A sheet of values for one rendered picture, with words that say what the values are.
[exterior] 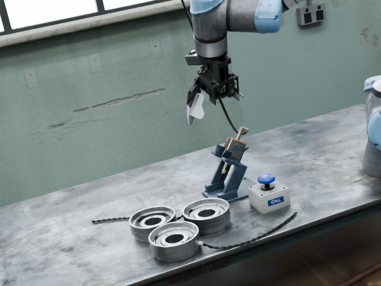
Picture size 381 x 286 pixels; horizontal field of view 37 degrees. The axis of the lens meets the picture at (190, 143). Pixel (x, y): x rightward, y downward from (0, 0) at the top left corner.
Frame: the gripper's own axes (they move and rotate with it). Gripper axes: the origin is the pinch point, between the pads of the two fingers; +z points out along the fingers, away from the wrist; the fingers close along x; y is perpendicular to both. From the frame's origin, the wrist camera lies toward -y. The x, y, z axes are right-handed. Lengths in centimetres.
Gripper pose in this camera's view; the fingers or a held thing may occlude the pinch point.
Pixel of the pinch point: (212, 111)
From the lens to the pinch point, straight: 145.9
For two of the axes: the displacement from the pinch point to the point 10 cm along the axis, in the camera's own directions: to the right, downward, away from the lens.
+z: 1.0, 7.2, 6.9
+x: 8.4, -4.3, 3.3
